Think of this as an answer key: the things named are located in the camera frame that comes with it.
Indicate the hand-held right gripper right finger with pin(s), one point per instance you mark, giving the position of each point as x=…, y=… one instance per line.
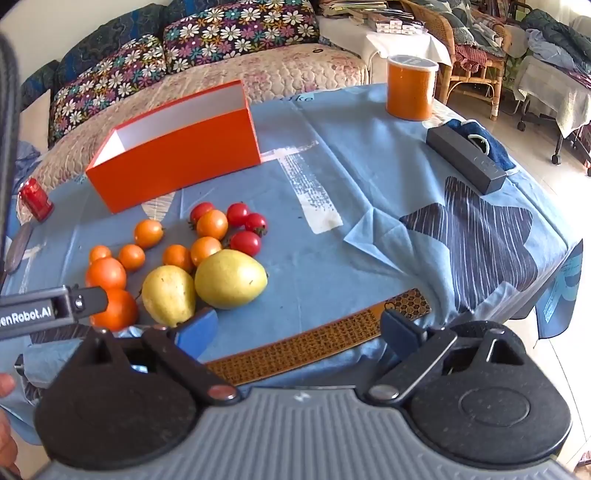
x=398, y=330

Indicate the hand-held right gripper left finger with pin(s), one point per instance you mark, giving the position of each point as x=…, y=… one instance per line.
x=199, y=330

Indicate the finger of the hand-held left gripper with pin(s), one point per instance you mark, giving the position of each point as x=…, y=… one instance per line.
x=92, y=300

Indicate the large orange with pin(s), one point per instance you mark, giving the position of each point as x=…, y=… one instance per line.
x=121, y=314
x=105, y=273

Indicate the yellow pear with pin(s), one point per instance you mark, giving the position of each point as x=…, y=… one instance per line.
x=168, y=295

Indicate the yellow lemon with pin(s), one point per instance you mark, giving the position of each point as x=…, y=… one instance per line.
x=231, y=279

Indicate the small orange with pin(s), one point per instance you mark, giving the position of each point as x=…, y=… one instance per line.
x=148, y=233

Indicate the orange cardboard box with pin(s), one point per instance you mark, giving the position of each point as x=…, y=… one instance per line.
x=184, y=157

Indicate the person's left hand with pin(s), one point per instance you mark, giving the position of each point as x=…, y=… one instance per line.
x=5, y=385

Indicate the grey metal knife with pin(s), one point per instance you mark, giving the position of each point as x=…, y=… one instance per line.
x=18, y=247

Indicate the red drink can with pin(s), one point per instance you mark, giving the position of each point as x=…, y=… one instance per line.
x=36, y=198

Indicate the light blue fabric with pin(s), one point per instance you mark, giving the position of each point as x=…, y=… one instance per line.
x=27, y=161

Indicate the long black box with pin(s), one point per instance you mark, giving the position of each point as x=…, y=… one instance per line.
x=466, y=159

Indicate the beige pillow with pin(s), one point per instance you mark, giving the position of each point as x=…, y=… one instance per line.
x=36, y=120

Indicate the dark blue cloth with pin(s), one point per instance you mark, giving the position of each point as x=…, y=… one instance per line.
x=501, y=154

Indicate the floral daisy cushion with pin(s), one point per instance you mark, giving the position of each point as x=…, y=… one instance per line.
x=240, y=32
x=106, y=83

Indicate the orange cylindrical canister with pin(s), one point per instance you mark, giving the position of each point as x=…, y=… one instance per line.
x=411, y=92

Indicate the rattan chair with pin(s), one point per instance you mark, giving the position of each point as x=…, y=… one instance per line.
x=466, y=87

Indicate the sofa with quilted cover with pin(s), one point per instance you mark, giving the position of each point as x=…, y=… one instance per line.
x=277, y=69

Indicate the office chair with beige cover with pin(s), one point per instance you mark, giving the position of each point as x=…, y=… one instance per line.
x=554, y=97

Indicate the white covered side table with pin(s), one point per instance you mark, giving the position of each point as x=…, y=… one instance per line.
x=406, y=44

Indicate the row of small white boxes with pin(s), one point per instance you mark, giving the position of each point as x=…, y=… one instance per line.
x=399, y=26

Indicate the stack of books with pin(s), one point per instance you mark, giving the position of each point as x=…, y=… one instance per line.
x=351, y=8

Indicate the pile of dark clothes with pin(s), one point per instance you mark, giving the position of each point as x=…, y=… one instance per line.
x=554, y=32

